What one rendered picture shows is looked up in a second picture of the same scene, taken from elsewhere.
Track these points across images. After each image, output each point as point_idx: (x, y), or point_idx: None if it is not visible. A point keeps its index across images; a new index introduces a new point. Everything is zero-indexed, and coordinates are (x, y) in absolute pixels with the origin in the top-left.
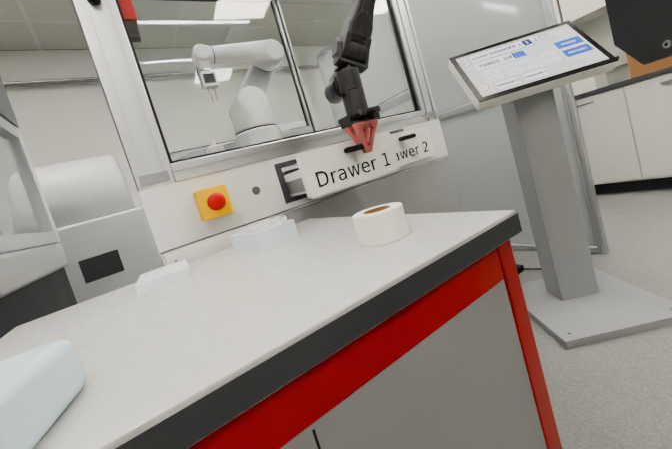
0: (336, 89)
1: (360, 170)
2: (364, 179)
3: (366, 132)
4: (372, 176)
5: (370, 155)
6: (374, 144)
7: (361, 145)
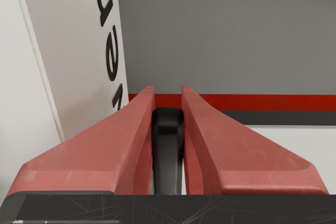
0: None
1: (117, 82)
2: (122, 54)
3: (138, 157)
4: (117, 11)
5: (93, 29)
6: None
7: (182, 165)
